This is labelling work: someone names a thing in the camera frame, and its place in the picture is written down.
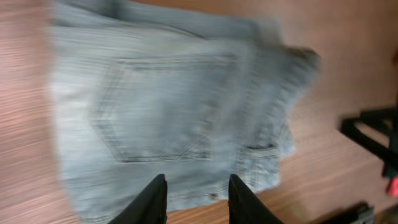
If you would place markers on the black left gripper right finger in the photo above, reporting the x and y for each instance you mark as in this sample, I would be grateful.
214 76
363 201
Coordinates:
245 207

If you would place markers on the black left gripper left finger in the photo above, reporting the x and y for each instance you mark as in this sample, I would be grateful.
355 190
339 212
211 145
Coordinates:
149 207

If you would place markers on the light blue denim shorts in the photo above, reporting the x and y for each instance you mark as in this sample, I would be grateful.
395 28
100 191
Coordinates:
141 90

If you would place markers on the red garment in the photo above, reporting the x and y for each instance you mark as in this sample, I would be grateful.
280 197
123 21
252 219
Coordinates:
392 189

